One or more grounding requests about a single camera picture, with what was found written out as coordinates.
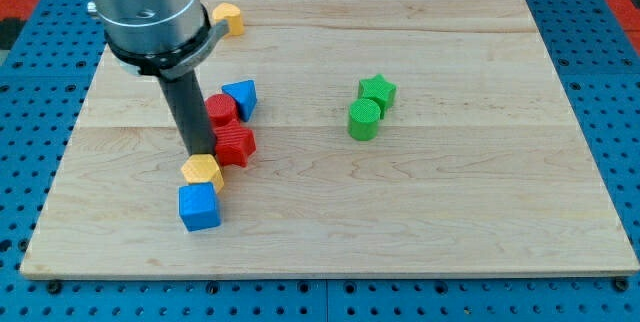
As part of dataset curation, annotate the red star block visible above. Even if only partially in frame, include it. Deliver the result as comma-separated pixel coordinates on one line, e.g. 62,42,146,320
214,120,256,167

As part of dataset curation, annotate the yellow hexagon block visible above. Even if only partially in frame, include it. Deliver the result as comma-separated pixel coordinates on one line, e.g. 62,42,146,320
180,154,224,193

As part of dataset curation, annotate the yellow half-round block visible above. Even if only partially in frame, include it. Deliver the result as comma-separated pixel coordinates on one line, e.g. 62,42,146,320
211,2,245,36

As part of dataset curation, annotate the blue triangle block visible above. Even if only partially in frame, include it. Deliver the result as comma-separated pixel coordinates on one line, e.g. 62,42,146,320
221,80,258,122

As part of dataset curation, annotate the blue cube block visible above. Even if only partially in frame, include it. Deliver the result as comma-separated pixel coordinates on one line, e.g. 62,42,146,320
178,182,222,232

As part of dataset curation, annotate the light wooden board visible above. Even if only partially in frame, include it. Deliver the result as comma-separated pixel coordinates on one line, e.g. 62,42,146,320
21,0,639,280

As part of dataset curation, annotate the green cylinder block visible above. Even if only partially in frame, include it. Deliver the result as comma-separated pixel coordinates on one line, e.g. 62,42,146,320
348,98,381,141

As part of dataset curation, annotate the green star block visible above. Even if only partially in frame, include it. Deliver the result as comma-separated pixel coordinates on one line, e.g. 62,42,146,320
358,74,397,119

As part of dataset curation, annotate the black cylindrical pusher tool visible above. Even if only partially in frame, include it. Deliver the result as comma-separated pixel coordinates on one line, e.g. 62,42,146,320
159,71,216,155

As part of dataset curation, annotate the red cylinder block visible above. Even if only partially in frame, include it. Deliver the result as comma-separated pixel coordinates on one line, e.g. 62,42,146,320
205,93,239,127

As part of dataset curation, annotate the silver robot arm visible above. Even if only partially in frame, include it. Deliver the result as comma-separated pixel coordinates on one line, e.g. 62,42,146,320
92,0,230,80

